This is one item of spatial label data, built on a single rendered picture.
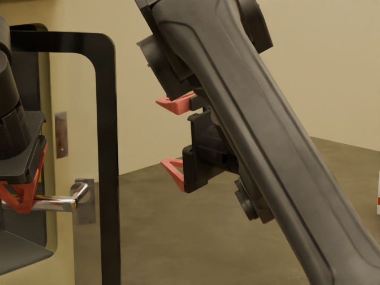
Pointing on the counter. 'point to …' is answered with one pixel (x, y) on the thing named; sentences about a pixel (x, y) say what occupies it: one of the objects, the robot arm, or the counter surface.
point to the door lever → (43, 204)
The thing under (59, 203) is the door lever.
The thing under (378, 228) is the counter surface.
